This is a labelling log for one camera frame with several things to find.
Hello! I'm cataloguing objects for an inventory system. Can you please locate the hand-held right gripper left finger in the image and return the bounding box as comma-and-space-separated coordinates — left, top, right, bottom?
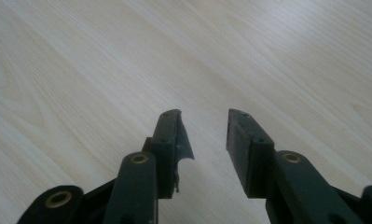
142, 108, 195, 200

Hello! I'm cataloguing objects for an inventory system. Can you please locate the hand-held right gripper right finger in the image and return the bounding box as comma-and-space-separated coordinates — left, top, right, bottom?
226, 108, 276, 200

